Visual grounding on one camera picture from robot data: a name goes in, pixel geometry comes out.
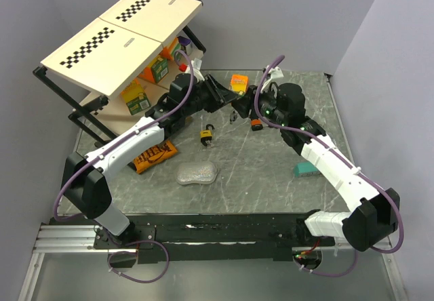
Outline yellow green box lower shelf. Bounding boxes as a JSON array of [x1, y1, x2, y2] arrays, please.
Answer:
[[121, 79, 151, 115]]

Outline orange black padlock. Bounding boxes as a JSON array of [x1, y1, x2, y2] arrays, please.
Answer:
[[250, 119, 263, 132]]

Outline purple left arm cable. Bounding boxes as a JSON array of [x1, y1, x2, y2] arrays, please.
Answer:
[[52, 49, 195, 222]]

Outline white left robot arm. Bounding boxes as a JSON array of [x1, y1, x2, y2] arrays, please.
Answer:
[[60, 73, 241, 248]]

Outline purple white small box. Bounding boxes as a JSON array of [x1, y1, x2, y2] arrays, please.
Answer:
[[178, 36, 193, 56]]

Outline orange green box on table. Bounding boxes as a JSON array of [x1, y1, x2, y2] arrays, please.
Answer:
[[230, 74, 249, 95]]

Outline teal rectangular box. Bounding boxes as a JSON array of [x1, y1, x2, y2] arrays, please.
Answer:
[[293, 162, 321, 178]]

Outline beige two-tier shelf rack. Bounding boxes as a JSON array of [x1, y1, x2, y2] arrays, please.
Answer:
[[33, 0, 206, 146]]

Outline orange green box middle shelf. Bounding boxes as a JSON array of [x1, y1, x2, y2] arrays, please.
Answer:
[[138, 55, 169, 84]]

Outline grey figurine keychain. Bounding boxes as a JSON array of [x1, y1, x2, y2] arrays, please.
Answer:
[[229, 111, 238, 124]]

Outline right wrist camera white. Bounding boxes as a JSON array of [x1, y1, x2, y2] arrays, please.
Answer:
[[260, 66, 283, 92]]

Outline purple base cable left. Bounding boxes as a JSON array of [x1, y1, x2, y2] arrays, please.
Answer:
[[107, 238, 174, 285]]

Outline orange green box shelf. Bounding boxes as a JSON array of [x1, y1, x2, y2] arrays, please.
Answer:
[[138, 55, 169, 84], [160, 37, 181, 61]]

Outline silver glitter sponge pad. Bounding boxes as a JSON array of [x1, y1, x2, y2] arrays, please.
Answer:
[[176, 161, 219, 186]]

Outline yellow black padlock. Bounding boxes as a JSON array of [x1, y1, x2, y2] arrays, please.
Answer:
[[200, 123, 215, 145]]

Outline orange green box upper shelf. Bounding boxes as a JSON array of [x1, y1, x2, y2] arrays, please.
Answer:
[[160, 37, 181, 61]]

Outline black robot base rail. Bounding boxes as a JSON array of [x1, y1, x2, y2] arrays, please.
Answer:
[[93, 211, 335, 264]]

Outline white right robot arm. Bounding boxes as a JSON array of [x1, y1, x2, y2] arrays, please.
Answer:
[[231, 83, 403, 252]]

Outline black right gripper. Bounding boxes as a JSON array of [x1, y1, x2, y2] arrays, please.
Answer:
[[231, 83, 288, 127]]

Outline orange snack bag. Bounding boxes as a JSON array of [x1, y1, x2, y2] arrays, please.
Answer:
[[134, 140, 178, 174]]

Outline silver keys of yellow padlock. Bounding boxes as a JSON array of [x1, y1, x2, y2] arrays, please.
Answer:
[[204, 141, 215, 151]]

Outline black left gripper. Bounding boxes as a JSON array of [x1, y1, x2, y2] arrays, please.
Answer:
[[183, 74, 239, 117]]

